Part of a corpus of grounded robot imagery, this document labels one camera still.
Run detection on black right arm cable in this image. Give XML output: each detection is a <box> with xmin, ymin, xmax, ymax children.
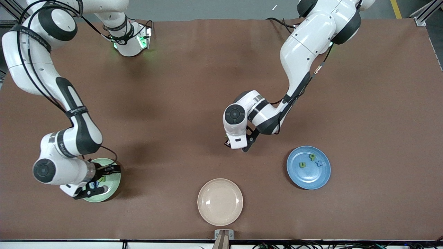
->
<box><xmin>9</xmin><ymin>0</ymin><xmax>120</xmax><ymax>167</ymax></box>

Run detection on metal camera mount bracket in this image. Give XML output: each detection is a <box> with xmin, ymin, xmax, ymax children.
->
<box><xmin>214</xmin><ymin>229</ymin><xmax>235</xmax><ymax>249</ymax></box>

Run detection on brown table mat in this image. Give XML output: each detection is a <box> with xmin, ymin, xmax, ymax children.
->
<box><xmin>0</xmin><ymin>18</ymin><xmax>443</xmax><ymax>241</ymax></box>

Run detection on blue plate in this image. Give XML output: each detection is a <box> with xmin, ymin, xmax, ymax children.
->
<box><xmin>287</xmin><ymin>146</ymin><xmax>331</xmax><ymax>190</ymax></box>

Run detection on black base cable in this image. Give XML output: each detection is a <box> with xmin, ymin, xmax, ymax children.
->
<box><xmin>266</xmin><ymin>17</ymin><xmax>299</xmax><ymax>35</ymax></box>
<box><xmin>132</xmin><ymin>18</ymin><xmax>154</xmax><ymax>35</ymax></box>

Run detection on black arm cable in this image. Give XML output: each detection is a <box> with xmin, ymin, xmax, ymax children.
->
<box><xmin>270</xmin><ymin>41</ymin><xmax>333</xmax><ymax>105</ymax></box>
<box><xmin>9</xmin><ymin>0</ymin><xmax>120</xmax><ymax>167</ymax></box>

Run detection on white table frame rail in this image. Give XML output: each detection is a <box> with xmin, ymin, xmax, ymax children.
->
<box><xmin>0</xmin><ymin>241</ymin><xmax>443</xmax><ymax>249</ymax></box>

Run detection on tangled black cables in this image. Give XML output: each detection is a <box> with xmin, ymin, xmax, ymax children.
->
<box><xmin>199</xmin><ymin>239</ymin><xmax>443</xmax><ymax>249</ymax></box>

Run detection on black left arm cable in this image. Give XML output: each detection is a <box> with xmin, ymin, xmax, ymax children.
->
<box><xmin>270</xmin><ymin>41</ymin><xmax>333</xmax><ymax>105</ymax></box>

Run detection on aluminium frame profile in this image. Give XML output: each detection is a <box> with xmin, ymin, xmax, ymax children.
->
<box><xmin>410</xmin><ymin>0</ymin><xmax>443</xmax><ymax>26</ymax></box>
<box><xmin>0</xmin><ymin>0</ymin><xmax>27</xmax><ymax>28</ymax></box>

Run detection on beige plate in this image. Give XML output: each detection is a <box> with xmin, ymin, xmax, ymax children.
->
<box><xmin>197</xmin><ymin>178</ymin><xmax>243</xmax><ymax>227</ymax></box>

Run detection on green plate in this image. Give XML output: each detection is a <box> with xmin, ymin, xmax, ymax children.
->
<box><xmin>82</xmin><ymin>158</ymin><xmax>121</xmax><ymax>203</ymax></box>

